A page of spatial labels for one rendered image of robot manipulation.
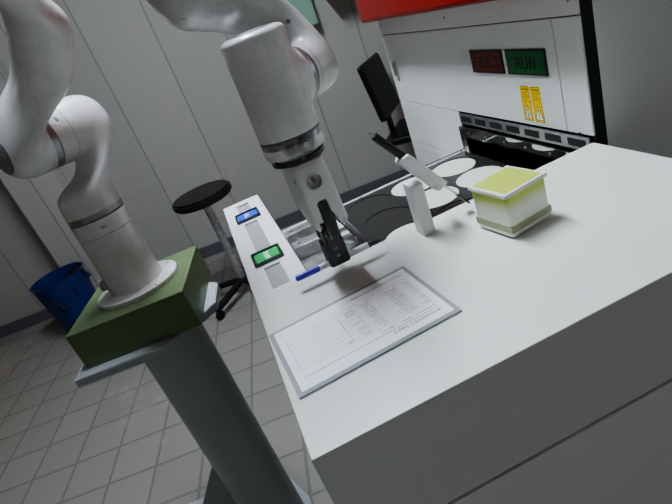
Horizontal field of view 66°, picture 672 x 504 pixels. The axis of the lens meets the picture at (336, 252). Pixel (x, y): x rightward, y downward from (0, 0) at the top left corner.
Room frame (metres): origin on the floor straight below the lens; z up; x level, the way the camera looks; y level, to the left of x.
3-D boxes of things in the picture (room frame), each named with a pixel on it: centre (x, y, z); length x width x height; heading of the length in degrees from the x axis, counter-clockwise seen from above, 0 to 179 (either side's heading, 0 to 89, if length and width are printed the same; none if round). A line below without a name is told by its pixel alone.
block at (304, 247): (0.99, 0.04, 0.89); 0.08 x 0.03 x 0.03; 98
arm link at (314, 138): (0.69, 0.00, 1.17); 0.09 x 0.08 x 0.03; 9
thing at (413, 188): (0.71, -0.16, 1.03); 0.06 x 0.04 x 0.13; 98
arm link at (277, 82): (0.69, 0.00, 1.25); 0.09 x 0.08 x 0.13; 134
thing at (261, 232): (0.98, 0.14, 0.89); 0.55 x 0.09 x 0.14; 8
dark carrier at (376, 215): (0.97, -0.23, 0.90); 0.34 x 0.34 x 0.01; 8
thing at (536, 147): (1.02, -0.44, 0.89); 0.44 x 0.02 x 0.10; 8
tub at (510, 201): (0.64, -0.25, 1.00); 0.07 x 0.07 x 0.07; 17
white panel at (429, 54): (1.20, -0.43, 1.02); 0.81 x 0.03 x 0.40; 8
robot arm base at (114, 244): (1.11, 0.45, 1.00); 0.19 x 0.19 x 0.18
